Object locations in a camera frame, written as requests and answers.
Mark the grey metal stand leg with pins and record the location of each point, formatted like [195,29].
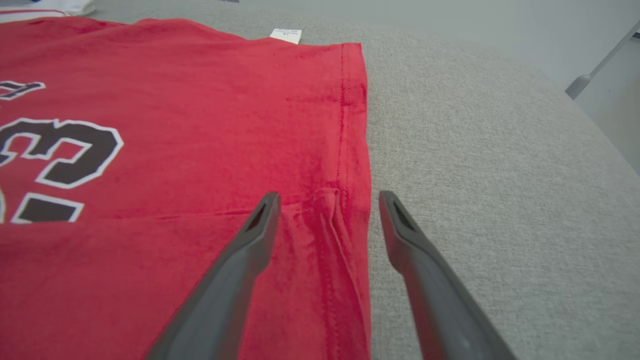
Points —
[580,85]

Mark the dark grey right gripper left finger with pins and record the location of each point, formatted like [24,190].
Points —
[220,310]

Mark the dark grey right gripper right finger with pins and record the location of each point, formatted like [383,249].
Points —
[440,310]

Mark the red jersey with white sleeves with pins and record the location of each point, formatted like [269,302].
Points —
[200,125]

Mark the grey fabric sofa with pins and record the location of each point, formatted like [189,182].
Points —
[500,200]

